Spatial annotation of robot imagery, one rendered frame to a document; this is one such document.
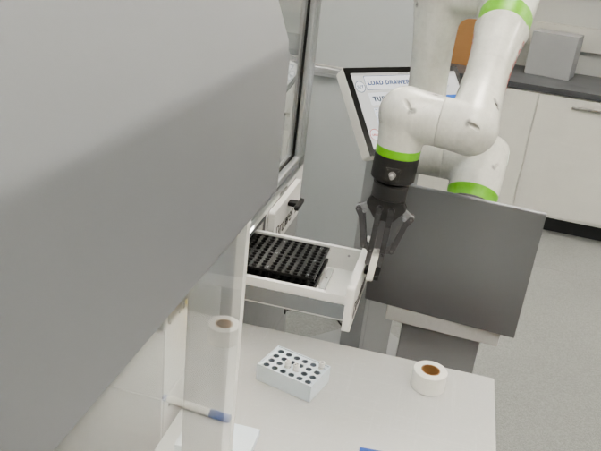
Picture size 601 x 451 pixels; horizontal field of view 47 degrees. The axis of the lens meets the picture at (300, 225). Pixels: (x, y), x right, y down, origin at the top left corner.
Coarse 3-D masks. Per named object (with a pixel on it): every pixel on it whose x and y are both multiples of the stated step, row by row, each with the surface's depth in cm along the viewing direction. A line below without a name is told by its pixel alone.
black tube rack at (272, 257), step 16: (256, 240) 168; (272, 240) 168; (288, 240) 168; (256, 256) 158; (272, 256) 159; (288, 256) 160; (304, 256) 161; (256, 272) 157; (272, 272) 153; (288, 272) 153; (304, 272) 154; (320, 272) 161
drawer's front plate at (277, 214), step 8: (296, 184) 197; (288, 192) 190; (296, 192) 198; (280, 200) 184; (288, 200) 189; (272, 208) 178; (280, 208) 181; (288, 208) 191; (272, 216) 177; (280, 216) 183; (272, 224) 178; (280, 224) 185; (288, 224) 195; (272, 232) 178; (280, 232) 187
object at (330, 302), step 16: (304, 240) 171; (336, 256) 170; (352, 256) 169; (336, 272) 169; (352, 272) 170; (256, 288) 151; (272, 288) 150; (288, 288) 149; (304, 288) 148; (336, 288) 162; (272, 304) 152; (288, 304) 150; (304, 304) 149; (320, 304) 148; (336, 304) 147
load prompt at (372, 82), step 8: (368, 80) 228; (376, 80) 230; (384, 80) 232; (392, 80) 234; (400, 80) 236; (408, 80) 237; (368, 88) 227; (376, 88) 229; (384, 88) 231; (392, 88) 233
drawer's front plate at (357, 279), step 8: (368, 240) 166; (360, 256) 158; (360, 264) 154; (360, 272) 150; (352, 280) 146; (360, 280) 153; (352, 288) 143; (352, 296) 144; (360, 296) 162; (344, 304) 145; (352, 304) 145; (344, 312) 146; (352, 312) 148; (344, 320) 146; (352, 320) 152; (344, 328) 147
